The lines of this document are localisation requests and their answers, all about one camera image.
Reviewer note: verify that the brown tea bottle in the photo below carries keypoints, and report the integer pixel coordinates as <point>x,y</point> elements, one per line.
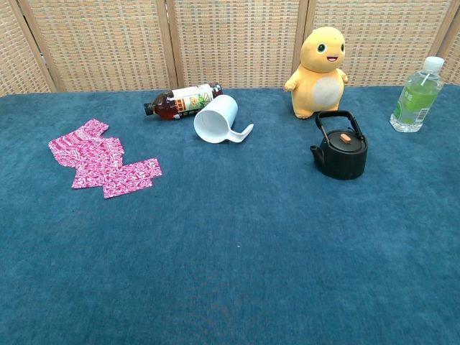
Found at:
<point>169,104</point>

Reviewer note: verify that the woven folding screen panel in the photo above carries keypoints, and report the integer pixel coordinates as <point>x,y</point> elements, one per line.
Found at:
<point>100,43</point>
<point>237,43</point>
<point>453,61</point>
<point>388,36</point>
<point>14,54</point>

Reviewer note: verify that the blue table cloth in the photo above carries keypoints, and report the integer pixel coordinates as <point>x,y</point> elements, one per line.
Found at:
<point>230,233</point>

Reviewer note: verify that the clear water bottle green label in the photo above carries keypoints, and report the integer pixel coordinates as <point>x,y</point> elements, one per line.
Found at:
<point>413,100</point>

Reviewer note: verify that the pink patterned cloth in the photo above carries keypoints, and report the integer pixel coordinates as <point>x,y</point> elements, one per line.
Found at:
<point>104,161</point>

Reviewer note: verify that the yellow plush toy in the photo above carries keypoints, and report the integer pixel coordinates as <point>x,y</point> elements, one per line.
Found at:
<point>318,72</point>

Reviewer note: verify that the black teapot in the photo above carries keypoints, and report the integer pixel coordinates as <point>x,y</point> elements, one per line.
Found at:
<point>345,163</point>

